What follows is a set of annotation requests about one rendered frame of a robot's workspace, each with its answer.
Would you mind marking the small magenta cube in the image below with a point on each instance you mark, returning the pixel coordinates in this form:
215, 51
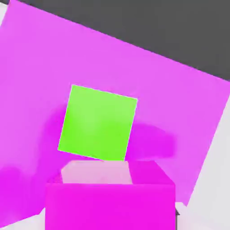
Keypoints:
109, 206

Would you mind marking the small green cube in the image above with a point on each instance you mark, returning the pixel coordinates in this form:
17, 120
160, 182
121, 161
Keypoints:
98, 124

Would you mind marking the large magenta box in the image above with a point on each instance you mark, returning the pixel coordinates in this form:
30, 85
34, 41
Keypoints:
53, 62

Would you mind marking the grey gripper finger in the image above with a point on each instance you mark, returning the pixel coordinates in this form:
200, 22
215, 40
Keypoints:
177, 218

